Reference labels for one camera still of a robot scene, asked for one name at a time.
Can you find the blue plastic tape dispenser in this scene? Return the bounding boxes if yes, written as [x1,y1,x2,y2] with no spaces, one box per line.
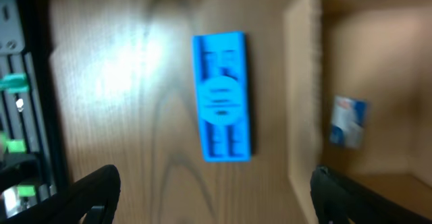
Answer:
[192,31,252,163]

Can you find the white and blue eraser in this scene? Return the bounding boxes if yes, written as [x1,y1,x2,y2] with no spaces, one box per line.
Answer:
[329,96,368,148]

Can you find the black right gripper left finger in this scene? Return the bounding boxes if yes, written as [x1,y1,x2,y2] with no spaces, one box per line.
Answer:
[6,165,121,224]

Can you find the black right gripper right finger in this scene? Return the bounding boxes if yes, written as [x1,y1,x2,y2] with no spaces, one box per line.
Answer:
[310,165,431,224]

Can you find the black aluminium mounting rail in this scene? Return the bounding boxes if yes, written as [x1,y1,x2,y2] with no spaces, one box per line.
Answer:
[0,0,68,221]

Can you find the brown cardboard box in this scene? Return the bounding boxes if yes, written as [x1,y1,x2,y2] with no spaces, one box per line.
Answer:
[283,0,431,223]

